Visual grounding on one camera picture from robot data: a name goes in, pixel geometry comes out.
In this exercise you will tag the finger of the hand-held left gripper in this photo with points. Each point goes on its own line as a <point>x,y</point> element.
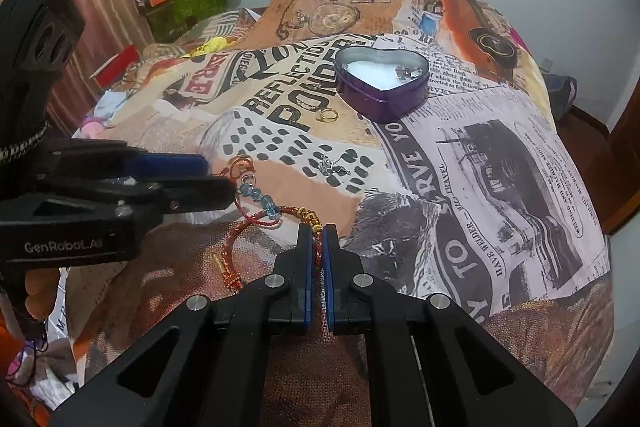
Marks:
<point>200,197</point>
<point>170,164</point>

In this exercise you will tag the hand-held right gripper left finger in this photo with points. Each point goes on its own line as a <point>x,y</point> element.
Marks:
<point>306,287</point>

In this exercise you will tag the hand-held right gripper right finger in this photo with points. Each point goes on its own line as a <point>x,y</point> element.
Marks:
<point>330,287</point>

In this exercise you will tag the blue bead charm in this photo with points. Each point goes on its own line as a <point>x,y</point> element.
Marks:
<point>260,199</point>

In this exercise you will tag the purple heart-shaped tin box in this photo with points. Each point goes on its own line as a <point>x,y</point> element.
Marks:
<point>380,99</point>

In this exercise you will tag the silver jewelry piece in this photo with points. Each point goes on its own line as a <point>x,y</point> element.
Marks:
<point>406,71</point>

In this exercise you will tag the person's left hand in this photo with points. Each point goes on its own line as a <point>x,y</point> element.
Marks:
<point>42,294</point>

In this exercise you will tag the red flat box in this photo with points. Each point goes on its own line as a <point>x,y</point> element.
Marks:
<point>117,67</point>

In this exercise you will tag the silver earring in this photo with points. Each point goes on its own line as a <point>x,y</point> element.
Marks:
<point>341,170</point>
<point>326,165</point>

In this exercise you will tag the yellow plastic item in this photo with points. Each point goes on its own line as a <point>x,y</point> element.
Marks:
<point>215,43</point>

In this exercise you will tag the pile of colourful clothes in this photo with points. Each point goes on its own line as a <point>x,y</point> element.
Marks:
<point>35,357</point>

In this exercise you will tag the green cloth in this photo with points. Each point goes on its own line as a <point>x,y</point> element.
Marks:
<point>185,14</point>

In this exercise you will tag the newspaper print blanket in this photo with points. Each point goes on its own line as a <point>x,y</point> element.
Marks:
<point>450,167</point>

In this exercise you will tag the blue bag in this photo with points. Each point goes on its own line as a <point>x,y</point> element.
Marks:
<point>560,94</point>

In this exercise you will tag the brown wooden furniture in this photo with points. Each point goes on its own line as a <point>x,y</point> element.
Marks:
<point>620,157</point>

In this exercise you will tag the white wall outlet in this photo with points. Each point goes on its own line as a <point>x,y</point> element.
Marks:
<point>547,64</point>

